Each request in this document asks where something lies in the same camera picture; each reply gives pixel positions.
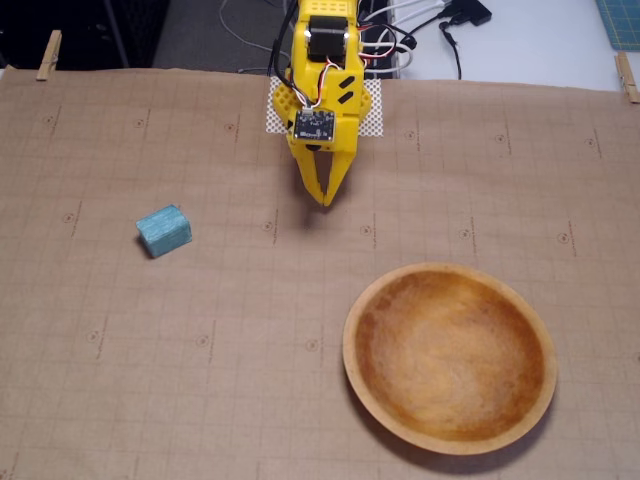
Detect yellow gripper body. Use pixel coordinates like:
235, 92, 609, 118
287, 117, 360, 154

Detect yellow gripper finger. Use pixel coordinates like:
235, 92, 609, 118
323, 148, 358, 208
290, 143, 328, 207

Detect blue block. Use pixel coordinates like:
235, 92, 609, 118
135, 203, 194, 260

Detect yellow robot base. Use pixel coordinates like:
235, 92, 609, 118
272, 79, 374, 132

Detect round wooden bowl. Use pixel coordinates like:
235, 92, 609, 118
342, 262, 559, 456

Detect white perforated mesh pad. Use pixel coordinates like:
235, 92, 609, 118
264, 77, 386, 139

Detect black adapter box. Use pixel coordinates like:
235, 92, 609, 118
439, 0, 494, 27

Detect brown grid paper mat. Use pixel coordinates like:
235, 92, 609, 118
0, 64, 640, 480

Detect black furniture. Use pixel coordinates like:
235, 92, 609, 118
0, 0, 169, 71

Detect wooden clothespin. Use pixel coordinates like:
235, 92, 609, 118
35, 29, 63, 82
613, 51, 640, 105

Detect green cutting mat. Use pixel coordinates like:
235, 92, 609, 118
594, 0, 640, 51

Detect red white black servo wire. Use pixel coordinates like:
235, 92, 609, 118
299, 29, 419, 111

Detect black camera cable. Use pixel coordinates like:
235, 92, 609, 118
271, 0, 301, 109

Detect black plug cable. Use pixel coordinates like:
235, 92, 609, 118
438, 18, 464, 81

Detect white cables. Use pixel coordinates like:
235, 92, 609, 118
364, 0, 451, 31

